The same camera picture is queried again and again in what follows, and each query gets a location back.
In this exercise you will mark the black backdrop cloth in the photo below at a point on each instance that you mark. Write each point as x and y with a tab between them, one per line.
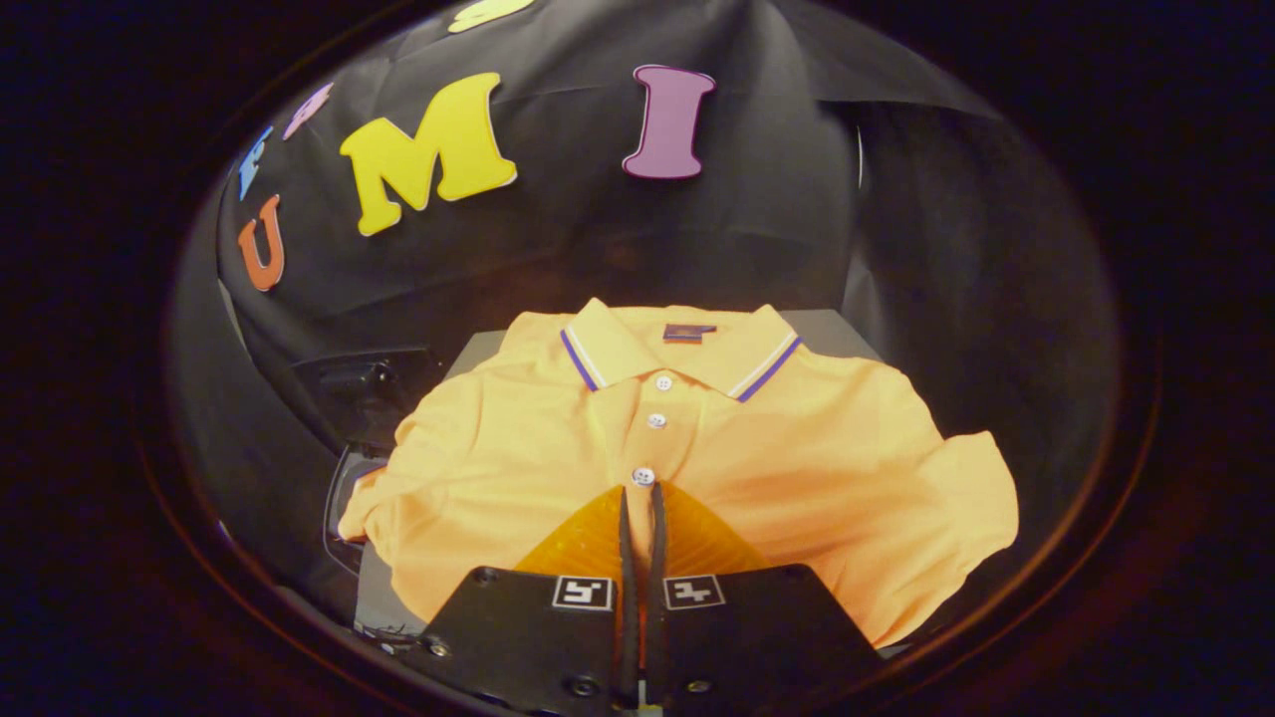
558	239

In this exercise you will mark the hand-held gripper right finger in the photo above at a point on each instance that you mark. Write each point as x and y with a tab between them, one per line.
757	637

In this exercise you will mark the yellow polo shirt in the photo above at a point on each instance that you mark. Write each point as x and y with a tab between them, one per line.
817	468

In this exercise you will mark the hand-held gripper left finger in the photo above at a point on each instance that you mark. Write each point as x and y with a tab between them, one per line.
528	637

